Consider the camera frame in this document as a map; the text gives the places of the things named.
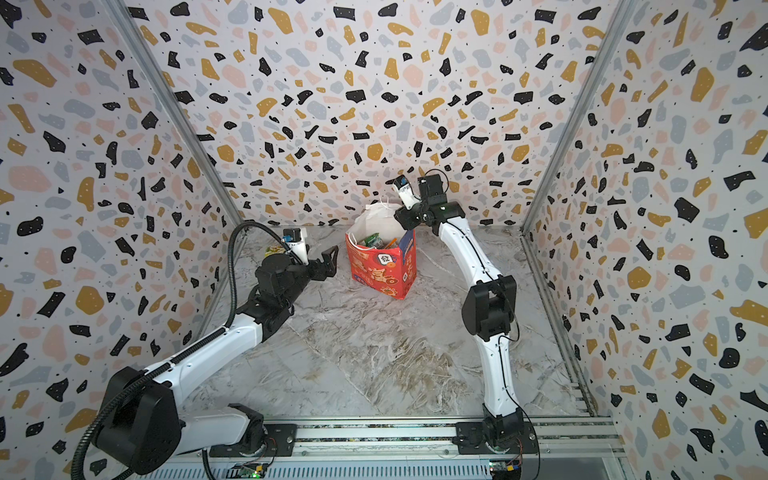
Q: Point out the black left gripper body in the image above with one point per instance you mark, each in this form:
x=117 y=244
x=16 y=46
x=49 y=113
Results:
x=300 y=277

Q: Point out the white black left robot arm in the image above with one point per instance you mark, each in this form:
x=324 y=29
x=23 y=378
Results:
x=139 y=423

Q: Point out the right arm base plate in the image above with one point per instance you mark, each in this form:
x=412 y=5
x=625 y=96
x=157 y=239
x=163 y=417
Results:
x=481 y=438

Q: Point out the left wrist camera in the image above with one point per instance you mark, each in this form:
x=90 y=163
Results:
x=295 y=243

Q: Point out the right circuit board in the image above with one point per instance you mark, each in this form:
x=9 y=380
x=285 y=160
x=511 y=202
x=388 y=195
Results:
x=505 y=470

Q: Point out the aluminium corner post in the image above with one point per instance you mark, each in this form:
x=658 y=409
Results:
x=120 y=17
x=603 y=56

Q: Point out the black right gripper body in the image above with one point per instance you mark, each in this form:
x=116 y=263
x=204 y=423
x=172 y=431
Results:
x=414 y=217

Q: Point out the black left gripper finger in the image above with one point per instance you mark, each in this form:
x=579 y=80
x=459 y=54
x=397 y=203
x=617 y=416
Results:
x=321 y=271
x=330 y=256

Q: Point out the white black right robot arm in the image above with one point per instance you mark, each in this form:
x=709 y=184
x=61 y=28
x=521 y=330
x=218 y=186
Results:
x=488 y=311

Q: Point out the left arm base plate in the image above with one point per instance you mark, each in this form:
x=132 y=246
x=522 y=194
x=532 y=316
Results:
x=266 y=441

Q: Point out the red paper bag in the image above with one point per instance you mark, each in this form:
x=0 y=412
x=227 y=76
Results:
x=389 y=271

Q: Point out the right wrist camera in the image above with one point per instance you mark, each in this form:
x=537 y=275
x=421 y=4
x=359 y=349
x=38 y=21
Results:
x=405 y=192

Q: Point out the aluminium right corner post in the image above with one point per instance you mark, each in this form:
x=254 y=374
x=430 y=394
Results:
x=603 y=56

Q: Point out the small green circuit board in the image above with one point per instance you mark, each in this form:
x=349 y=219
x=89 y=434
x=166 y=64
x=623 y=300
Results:
x=248 y=471

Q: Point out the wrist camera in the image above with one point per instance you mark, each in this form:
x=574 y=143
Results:
x=295 y=243
x=405 y=192

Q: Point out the green snack packet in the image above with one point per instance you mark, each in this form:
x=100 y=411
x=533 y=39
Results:
x=371 y=241

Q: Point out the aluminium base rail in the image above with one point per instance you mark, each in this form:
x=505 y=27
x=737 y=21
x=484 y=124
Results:
x=421 y=448

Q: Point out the aluminium left corner post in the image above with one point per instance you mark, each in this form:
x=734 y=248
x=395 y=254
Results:
x=120 y=17

